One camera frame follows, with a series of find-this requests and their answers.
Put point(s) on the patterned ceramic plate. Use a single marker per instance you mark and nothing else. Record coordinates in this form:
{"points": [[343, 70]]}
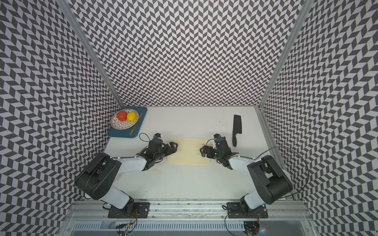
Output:
{"points": [[116, 124]]}

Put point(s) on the cream plastic cutting board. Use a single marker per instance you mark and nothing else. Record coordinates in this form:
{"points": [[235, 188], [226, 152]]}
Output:
{"points": [[188, 152]]}

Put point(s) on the yellow lemon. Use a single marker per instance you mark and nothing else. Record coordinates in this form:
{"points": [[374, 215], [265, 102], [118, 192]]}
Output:
{"points": [[131, 116]]}

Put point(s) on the aluminium front rail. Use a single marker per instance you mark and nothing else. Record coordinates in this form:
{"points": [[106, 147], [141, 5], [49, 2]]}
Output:
{"points": [[191, 210]]}

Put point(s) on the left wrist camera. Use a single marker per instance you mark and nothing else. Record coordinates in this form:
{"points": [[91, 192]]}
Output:
{"points": [[157, 136]]}

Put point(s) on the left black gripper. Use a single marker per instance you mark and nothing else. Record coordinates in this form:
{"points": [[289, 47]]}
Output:
{"points": [[167, 147]]}

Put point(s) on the right aluminium corner post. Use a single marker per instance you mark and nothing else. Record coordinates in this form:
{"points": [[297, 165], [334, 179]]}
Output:
{"points": [[298, 24]]}

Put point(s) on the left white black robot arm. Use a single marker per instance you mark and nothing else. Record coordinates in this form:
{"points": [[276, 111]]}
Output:
{"points": [[97, 177]]}

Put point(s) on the left aluminium corner post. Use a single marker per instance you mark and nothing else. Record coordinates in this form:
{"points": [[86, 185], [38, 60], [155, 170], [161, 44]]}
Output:
{"points": [[67, 12]]}

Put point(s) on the aluminium corner post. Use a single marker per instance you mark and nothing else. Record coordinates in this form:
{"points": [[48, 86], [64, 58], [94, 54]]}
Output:
{"points": [[67, 12], [298, 24]]}

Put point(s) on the wooden chopstick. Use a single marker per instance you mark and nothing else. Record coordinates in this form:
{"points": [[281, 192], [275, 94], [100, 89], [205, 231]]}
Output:
{"points": [[134, 127]]}

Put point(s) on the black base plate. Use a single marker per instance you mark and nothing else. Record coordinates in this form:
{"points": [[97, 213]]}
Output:
{"points": [[238, 210], [140, 210]]}

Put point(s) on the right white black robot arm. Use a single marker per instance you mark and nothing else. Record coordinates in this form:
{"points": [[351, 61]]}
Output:
{"points": [[270, 180]]}

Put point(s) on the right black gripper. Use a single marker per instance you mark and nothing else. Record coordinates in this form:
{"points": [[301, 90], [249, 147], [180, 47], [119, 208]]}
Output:
{"points": [[209, 150]]}

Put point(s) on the red tomato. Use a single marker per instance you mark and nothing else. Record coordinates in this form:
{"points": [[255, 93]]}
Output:
{"points": [[122, 116]]}

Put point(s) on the black cleaver knife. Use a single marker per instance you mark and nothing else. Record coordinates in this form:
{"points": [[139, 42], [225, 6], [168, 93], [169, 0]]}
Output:
{"points": [[237, 129]]}

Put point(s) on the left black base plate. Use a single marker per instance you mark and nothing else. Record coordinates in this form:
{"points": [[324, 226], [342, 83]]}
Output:
{"points": [[140, 210]]}

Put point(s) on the teal rectangular tray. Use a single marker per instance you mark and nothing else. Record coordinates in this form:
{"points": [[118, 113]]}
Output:
{"points": [[127, 129]]}

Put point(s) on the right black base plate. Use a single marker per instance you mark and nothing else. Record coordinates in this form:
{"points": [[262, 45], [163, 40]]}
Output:
{"points": [[238, 210]]}

